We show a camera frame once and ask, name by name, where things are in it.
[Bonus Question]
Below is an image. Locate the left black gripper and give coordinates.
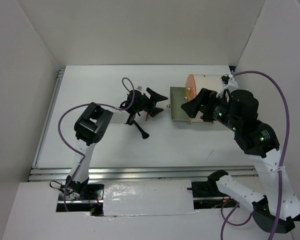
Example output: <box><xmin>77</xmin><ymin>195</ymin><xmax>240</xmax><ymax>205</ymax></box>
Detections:
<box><xmin>133</xmin><ymin>87</ymin><xmax>167</xmax><ymax>117</ymax></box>

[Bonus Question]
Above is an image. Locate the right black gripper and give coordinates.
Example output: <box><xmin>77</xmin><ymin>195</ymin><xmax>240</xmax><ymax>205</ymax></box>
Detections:
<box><xmin>180</xmin><ymin>86</ymin><xmax>240</xmax><ymax>131</ymax></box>

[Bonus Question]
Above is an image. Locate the yellow drawer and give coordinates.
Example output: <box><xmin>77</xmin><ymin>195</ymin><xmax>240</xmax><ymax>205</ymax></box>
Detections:
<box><xmin>184</xmin><ymin>94</ymin><xmax>195</xmax><ymax>102</ymax></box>

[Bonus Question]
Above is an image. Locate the orange top drawer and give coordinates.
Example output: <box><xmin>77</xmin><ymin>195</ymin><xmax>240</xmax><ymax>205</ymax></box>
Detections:
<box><xmin>185</xmin><ymin>74</ymin><xmax>197</xmax><ymax>98</ymax></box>

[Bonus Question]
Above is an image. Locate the olive bottom drawer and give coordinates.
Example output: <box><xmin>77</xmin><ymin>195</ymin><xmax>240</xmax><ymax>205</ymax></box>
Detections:
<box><xmin>169</xmin><ymin>86</ymin><xmax>189</xmax><ymax>122</ymax></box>

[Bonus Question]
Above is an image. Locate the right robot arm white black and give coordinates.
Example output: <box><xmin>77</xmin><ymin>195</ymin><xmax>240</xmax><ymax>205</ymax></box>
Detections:
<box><xmin>181</xmin><ymin>88</ymin><xmax>300</xmax><ymax>234</ymax></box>

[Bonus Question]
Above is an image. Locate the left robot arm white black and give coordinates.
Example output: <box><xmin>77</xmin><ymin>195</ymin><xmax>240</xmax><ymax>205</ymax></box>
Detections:
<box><xmin>58</xmin><ymin>87</ymin><xmax>168</xmax><ymax>200</ymax></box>

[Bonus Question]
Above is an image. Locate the black brush lying diagonal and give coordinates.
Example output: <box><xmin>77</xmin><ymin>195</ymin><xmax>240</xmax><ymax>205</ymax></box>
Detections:
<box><xmin>132</xmin><ymin>120</ymin><xmax>150</xmax><ymax>139</ymax></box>

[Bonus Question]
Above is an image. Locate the white cover sheet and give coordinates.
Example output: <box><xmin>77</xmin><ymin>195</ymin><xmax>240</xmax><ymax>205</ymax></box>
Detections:
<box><xmin>103</xmin><ymin>179</ymin><xmax>195</xmax><ymax>217</ymax></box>

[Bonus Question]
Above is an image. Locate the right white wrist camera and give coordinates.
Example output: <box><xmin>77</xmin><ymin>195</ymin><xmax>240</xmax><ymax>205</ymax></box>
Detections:
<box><xmin>216</xmin><ymin>74</ymin><xmax>239</xmax><ymax>98</ymax></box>

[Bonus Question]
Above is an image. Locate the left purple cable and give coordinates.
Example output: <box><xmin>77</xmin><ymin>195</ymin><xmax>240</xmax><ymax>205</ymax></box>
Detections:
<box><xmin>58</xmin><ymin>77</ymin><xmax>136</xmax><ymax>212</ymax></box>

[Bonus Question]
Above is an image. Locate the purple cable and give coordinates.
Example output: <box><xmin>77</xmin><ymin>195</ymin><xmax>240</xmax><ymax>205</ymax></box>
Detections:
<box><xmin>219</xmin><ymin>70</ymin><xmax>290</xmax><ymax>240</ymax></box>
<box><xmin>58</xmin><ymin>77</ymin><xmax>136</xmax><ymax>212</ymax></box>

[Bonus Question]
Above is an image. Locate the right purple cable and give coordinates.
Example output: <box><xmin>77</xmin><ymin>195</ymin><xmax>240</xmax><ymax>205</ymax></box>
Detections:
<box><xmin>219</xmin><ymin>70</ymin><xmax>290</xmax><ymax>240</ymax></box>

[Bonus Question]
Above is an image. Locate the aluminium rail frame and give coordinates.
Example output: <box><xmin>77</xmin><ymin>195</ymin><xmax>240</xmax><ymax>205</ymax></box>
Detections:
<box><xmin>28</xmin><ymin>65</ymin><xmax>261</xmax><ymax>190</ymax></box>

